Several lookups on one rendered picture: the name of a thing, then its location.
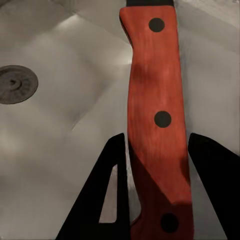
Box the parer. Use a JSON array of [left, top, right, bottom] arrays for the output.
[[119, 0, 194, 240]]

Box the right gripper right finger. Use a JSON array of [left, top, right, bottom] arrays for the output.
[[187, 133, 240, 240]]

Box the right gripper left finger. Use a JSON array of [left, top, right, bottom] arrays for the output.
[[55, 133, 131, 240]]

